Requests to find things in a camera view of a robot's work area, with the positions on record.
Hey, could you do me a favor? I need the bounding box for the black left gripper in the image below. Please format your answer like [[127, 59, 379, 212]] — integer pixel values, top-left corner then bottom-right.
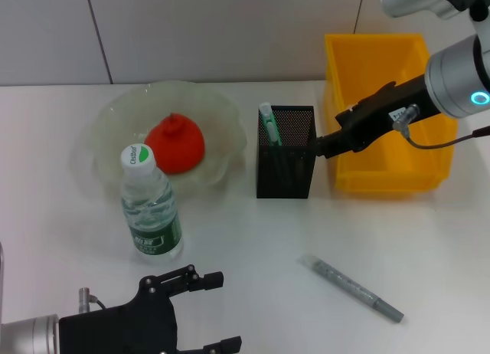
[[59, 264, 244, 354]]

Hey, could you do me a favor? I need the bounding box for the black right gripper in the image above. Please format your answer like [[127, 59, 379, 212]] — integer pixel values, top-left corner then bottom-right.
[[315, 74, 436, 159]]

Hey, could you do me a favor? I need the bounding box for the clear water bottle green label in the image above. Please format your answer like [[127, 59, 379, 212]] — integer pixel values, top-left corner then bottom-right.
[[120, 144, 184, 263]]

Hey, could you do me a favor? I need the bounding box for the red-orange toy orange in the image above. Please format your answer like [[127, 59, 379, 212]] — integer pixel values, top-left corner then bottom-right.
[[144, 112, 207, 175]]

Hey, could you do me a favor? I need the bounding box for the black mesh pen holder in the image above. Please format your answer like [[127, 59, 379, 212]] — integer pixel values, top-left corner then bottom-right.
[[255, 103, 319, 199]]

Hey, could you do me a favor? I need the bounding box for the pale green glass fruit plate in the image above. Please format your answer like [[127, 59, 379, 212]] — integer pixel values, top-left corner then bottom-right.
[[70, 80, 249, 202]]

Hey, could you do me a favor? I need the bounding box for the grey marker pen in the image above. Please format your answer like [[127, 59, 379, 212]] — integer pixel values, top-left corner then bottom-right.
[[299, 254, 406, 323]]

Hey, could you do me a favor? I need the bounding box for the yellow plastic bin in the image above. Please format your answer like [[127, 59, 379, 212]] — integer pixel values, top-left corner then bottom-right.
[[323, 32, 459, 197]]

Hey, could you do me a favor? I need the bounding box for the right gripper connector cable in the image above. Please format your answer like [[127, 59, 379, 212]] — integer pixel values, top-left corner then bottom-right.
[[393, 103, 490, 150]]

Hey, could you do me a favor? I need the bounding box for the gripper connector cable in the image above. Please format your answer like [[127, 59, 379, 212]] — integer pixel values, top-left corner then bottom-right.
[[393, 103, 490, 150], [78, 287, 109, 313]]

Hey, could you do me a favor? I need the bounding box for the left gripper connector cable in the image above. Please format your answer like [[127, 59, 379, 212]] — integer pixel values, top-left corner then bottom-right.
[[78, 287, 109, 313]]

